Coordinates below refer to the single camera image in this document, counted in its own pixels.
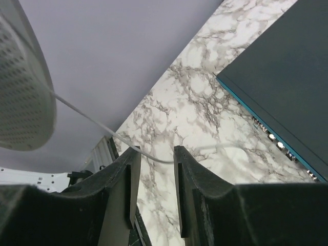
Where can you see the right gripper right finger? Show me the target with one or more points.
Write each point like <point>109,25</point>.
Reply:
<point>213,211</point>

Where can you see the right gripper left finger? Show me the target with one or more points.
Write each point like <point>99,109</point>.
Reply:
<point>100,210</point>

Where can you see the grey cable spool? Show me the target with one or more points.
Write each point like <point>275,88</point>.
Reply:
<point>28,107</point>

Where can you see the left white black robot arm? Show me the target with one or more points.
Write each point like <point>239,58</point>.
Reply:
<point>45,181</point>

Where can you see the aluminium extrusion frame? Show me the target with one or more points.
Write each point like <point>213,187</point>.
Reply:
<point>99,157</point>

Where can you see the dark teal network switch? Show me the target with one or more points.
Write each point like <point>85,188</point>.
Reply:
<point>281,79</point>

